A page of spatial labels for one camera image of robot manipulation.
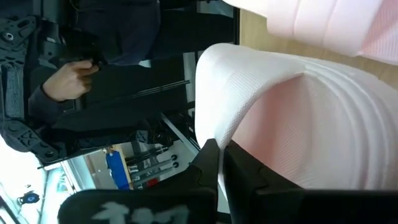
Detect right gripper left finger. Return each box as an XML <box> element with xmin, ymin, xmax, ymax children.
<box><xmin>57</xmin><ymin>138</ymin><xmax>221</xmax><ymax>224</ymax></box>

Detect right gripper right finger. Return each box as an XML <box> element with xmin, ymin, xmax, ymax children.
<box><xmin>223</xmin><ymin>139</ymin><xmax>398</xmax><ymax>224</ymax></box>

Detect pink slide sandal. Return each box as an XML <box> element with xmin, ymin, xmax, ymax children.
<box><xmin>222</xmin><ymin>0</ymin><xmax>398</xmax><ymax>67</ymax></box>
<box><xmin>194</xmin><ymin>42</ymin><xmax>398</xmax><ymax>200</ymax></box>

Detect person's forearm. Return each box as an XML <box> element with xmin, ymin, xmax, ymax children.
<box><xmin>27</xmin><ymin>85</ymin><xmax>78</xmax><ymax>126</ymax></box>

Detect blue box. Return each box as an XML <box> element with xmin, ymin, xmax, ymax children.
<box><xmin>105</xmin><ymin>150</ymin><xmax>131</xmax><ymax>191</ymax></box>

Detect black round device blue centre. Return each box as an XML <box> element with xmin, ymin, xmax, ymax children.
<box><xmin>16</xmin><ymin>192</ymin><xmax>41</xmax><ymax>205</ymax></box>

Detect person's hand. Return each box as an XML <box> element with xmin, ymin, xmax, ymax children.
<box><xmin>42</xmin><ymin>58</ymin><xmax>101</xmax><ymax>103</ymax></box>

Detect person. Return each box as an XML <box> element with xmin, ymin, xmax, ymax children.
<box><xmin>73</xmin><ymin>0</ymin><xmax>162</xmax><ymax>65</ymax></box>

